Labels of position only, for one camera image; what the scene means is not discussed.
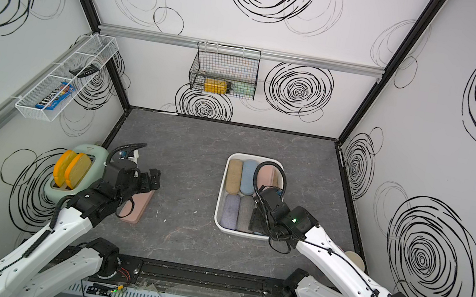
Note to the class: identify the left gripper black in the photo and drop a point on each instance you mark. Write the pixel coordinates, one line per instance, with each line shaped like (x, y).
(147, 186)

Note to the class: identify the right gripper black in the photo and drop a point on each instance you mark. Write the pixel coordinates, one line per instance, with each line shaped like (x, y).
(256, 219)

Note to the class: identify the grey fabric glasses case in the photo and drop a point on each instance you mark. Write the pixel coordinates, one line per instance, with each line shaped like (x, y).
(245, 214)

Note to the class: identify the light blue glasses case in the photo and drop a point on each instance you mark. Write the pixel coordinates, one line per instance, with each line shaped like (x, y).
(249, 168)

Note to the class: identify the purple fabric glasses case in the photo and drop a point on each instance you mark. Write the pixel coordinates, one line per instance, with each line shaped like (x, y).
(229, 217)

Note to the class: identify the pink glasses case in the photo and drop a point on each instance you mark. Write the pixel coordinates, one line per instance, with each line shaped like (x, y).
(268, 176)
(133, 210)

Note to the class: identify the tan fabric glasses case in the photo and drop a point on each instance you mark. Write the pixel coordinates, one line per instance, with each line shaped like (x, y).
(234, 177)

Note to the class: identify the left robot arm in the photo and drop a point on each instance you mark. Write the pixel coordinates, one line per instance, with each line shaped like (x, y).
(48, 262)

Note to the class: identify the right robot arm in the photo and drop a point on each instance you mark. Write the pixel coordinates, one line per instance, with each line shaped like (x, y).
(345, 276)

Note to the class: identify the white plastic storage tray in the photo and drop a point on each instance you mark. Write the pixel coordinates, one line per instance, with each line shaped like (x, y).
(256, 227)

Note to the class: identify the mint green toaster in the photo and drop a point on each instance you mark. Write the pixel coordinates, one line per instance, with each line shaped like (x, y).
(97, 154)

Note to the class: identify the right orange toast slice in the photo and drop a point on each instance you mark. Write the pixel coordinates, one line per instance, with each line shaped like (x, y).
(77, 170)

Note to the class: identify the orange toast slice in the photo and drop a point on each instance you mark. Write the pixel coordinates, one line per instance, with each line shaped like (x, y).
(61, 166)
(77, 170)

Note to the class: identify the left orange toast slice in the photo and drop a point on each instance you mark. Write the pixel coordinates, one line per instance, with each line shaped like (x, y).
(61, 166)

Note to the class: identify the blue candy packet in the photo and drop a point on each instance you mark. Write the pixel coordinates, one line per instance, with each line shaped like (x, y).
(56, 96)

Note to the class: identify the yellow item in basket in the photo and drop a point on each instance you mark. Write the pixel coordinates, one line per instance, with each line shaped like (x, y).
(213, 86)

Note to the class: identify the black remote on shelf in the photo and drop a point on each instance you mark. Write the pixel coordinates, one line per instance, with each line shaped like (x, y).
(84, 72)

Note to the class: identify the green item in basket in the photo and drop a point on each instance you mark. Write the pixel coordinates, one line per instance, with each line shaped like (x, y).
(242, 90)

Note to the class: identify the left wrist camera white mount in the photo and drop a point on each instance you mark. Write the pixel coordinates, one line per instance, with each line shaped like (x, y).
(133, 156)

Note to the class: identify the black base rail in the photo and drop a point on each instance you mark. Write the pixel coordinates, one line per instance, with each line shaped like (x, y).
(134, 270)

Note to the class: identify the white wire wall shelf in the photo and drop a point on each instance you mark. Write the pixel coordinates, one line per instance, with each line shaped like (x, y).
(98, 51)

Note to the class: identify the black wire wall basket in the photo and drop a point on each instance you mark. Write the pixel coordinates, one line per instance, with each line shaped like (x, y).
(222, 66)

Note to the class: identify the aluminium wall rail back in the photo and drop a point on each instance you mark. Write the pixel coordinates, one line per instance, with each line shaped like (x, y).
(240, 50)

